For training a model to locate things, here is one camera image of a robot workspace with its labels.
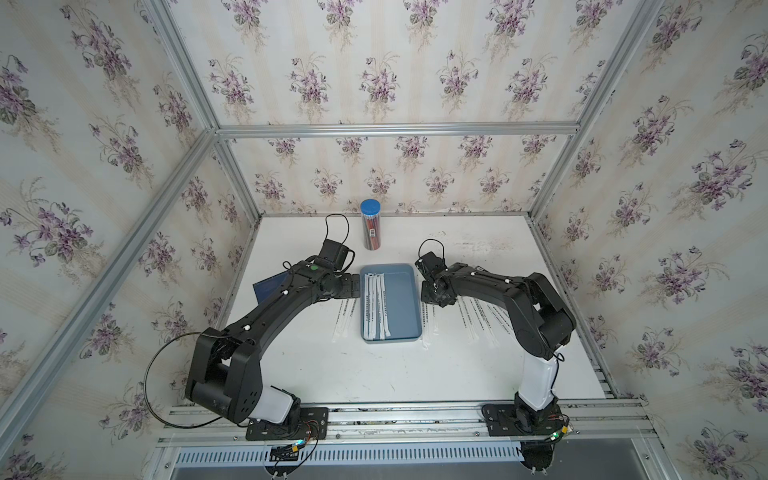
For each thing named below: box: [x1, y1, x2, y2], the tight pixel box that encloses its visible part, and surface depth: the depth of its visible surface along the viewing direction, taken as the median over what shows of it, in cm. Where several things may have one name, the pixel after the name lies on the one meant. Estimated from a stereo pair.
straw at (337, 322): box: [331, 299, 344, 343], surface depth 92 cm
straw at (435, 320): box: [430, 304, 441, 337], surface depth 92 cm
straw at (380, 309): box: [376, 274, 385, 340], surface depth 95 cm
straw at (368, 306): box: [364, 274, 373, 340], surface depth 95 cm
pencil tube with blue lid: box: [360, 198, 381, 251], surface depth 99 cm
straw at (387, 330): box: [381, 273, 391, 337], surface depth 95 cm
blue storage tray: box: [360, 263, 422, 344], surface depth 95 cm
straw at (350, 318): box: [343, 298, 358, 337], surface depth 92 cm
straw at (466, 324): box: [456, 296, 474, 343], surface depth 92 cm
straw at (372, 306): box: [368, 273, 377, 340], surface depth 95 cm
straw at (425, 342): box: [421, 303, 429, 350], surface depth 92 cm
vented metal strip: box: [175, 442, 522, 467], surface depth 72 cm
